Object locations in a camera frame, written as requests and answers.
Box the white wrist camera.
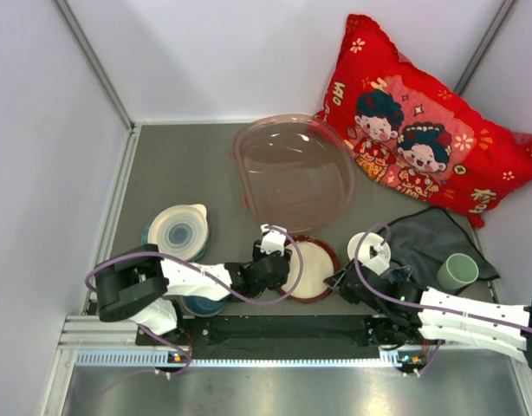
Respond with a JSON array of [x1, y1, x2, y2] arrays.
[[363, 243, 391, 276], [259, 224, 287, 255]]

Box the dark grey cloth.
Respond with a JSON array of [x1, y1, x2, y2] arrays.
[[389, 207, 500, 294]]

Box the left aluminium corner post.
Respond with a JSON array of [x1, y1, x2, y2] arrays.
[[51, 0, 135, 131]]

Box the red cartoon print pillow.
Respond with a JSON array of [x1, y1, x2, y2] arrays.
[[319, 14, 532, 227]]

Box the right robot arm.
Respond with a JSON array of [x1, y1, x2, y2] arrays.
[[324, 263, 532, 370]]

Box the pink translucent plastic bin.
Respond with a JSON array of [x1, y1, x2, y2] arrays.
[[230, 114, 357, 233]]

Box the dark blue ceramic bowl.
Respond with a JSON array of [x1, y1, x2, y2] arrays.
[[179, 296, 226, 318]]

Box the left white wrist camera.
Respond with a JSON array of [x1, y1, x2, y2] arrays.
[[259, 224, 287, 255]]

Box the aluminium corner post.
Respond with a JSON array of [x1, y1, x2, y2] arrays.
[[51, 0, 135, 131], [453, 0, 518, 95]]

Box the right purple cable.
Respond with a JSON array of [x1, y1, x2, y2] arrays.
[[354, 223, 532, 374]]

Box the white ceramic bowl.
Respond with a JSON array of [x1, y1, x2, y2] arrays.
[[347, 232, 386, 263]]

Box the right aluminium corner post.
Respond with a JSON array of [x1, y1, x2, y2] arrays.
[[453, 0, 518, 95]]

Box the pale green cup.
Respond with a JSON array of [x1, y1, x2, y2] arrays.
[[437, 253, 479, 290]]

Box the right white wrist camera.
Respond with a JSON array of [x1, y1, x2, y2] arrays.
[[363, 243, 391, 276]]

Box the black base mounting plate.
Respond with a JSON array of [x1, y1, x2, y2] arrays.
[[135, 314, 447, 360]]

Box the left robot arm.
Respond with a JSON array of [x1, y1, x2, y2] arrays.
[[93, 242, 292, 344]]

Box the red rimmed white plate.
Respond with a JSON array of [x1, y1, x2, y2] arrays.
[[289, 236, 341, 303]]

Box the cream white ceramic plate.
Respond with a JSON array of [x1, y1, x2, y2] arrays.
[[141, 204, 210, 262]]

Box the teal scalloped ceramic plate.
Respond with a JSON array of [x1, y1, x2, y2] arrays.
[[140, 219, 210, 261]]

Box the aluminium front frame rail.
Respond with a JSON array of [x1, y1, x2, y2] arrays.
[[59, 315, 525, 367]]

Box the blue speckled ceramic cup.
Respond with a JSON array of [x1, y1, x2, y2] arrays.
[[385, 266, 412, 284]]

